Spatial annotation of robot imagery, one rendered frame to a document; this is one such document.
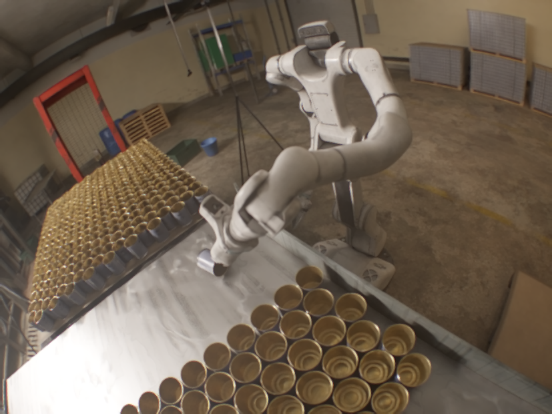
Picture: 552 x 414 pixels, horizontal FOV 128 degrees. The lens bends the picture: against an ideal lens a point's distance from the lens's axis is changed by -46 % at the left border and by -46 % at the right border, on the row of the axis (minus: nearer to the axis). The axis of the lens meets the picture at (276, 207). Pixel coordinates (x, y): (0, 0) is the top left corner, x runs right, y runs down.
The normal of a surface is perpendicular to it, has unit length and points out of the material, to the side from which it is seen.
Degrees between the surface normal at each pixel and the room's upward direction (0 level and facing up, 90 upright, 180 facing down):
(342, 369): 0
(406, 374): 0
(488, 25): 90
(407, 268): 0
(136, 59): 90
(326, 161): 44
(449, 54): 92
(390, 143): 48
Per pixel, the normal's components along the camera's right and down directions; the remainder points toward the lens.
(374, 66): -0.49, 0.02
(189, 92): 0.63, 0.36
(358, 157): 0.28, -0.11
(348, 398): -0.24, -0.75
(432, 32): -0.73, 0.56
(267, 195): 0.07, -0.05
